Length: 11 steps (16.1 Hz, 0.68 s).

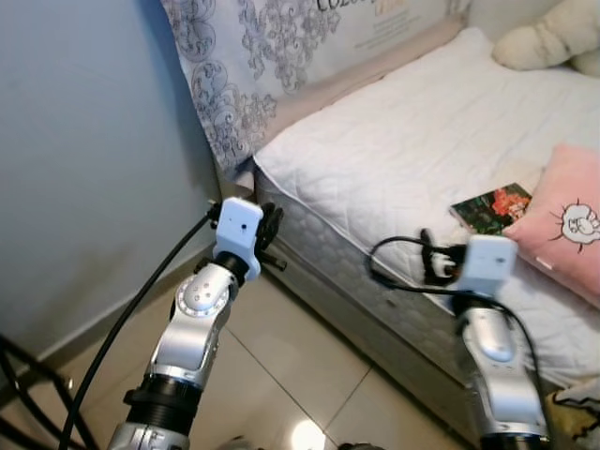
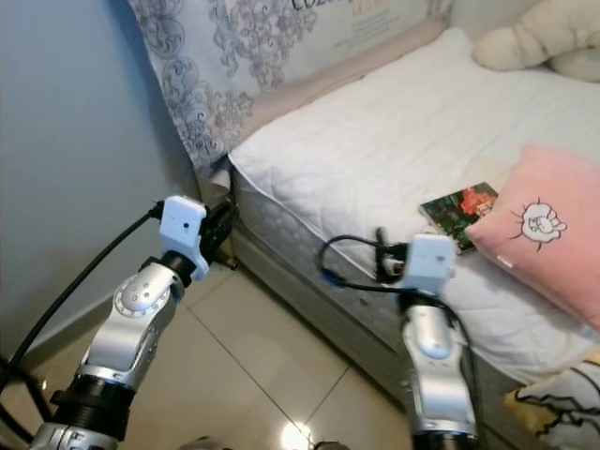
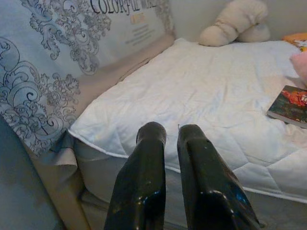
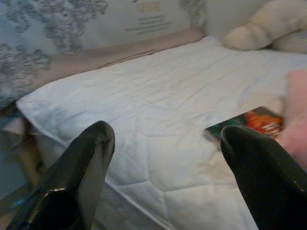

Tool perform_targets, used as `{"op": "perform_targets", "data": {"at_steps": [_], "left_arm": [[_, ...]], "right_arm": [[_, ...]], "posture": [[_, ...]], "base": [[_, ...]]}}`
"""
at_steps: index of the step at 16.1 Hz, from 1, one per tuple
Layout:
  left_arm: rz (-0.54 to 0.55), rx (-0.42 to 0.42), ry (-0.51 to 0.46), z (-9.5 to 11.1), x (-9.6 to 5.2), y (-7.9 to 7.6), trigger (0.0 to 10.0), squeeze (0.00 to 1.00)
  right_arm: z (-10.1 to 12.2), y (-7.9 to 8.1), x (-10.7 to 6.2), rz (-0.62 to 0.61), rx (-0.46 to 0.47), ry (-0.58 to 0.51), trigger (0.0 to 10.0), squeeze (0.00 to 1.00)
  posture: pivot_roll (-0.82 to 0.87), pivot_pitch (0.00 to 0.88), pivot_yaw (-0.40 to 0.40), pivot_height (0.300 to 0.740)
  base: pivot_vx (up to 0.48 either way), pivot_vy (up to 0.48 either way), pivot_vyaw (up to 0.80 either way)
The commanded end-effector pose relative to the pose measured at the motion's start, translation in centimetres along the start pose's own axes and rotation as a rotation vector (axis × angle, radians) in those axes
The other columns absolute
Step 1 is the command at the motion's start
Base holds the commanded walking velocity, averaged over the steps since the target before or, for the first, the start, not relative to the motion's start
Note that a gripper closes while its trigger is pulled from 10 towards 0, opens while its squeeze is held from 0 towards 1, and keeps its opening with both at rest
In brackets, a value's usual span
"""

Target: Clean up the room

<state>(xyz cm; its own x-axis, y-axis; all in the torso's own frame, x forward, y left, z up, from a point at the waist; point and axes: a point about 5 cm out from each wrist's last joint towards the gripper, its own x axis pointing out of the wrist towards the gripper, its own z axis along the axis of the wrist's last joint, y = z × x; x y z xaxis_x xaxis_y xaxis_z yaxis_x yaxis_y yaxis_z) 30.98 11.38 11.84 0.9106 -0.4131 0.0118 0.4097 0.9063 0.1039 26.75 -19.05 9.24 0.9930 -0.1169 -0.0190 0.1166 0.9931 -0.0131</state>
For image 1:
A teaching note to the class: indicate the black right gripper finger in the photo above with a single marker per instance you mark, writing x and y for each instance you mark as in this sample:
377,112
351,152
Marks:
427,253

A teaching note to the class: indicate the pink cartoon print pillow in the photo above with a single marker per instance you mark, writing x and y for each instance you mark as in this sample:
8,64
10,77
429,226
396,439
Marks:
562,187

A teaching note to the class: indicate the cream plush toy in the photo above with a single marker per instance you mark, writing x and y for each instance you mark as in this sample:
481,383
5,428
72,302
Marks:
548,42

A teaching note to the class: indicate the dark grey robot right leg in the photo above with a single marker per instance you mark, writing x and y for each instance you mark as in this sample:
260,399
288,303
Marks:
361,446

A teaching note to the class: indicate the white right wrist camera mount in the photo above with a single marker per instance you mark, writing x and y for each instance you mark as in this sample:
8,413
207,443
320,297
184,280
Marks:
487,262

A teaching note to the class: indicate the dark green red book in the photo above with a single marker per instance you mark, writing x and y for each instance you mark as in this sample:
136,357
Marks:
487,208

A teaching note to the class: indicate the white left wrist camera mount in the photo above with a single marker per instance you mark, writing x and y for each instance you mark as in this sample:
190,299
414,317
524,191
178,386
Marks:
239,225

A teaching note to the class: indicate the black metal frame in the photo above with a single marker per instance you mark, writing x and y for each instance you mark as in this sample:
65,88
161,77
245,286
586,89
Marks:
28,394

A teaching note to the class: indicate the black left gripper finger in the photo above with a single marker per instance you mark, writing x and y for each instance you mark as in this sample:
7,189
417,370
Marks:
272,262

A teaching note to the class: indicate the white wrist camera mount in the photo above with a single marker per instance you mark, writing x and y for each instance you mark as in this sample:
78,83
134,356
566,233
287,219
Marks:
487,262
239,225

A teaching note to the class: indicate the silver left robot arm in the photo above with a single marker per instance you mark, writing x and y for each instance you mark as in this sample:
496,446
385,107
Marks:
192,328

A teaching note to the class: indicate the yellow cartoon print blanket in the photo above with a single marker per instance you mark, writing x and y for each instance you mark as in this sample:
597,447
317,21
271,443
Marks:
579,417

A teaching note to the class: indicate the white quilted mattress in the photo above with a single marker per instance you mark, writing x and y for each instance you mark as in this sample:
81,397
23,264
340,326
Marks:
403,131

